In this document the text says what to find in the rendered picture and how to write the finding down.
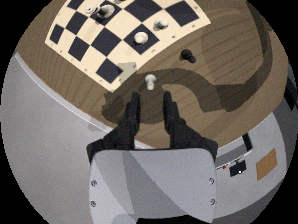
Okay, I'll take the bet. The white pawn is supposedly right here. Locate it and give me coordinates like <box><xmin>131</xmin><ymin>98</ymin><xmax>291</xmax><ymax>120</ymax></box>
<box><xmin>145</xmin><ymin>74</ymin><xmax>156</xmax><ymax>90</ymax></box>
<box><xmin>134</xmin><ymin>32</ymin><xmax>148</xmax><ymax>44</ymax></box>
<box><xmin>155</xmin><ymin>18</ymin><xmax>169</xmax><ymax>30</ymax></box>

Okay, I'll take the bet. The chessboard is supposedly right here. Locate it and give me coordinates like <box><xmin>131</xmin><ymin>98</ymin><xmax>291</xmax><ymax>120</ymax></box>
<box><xmin>45</xmin><ymin>0</ymin><xmax>211</xmax><ymax>93</ymax></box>

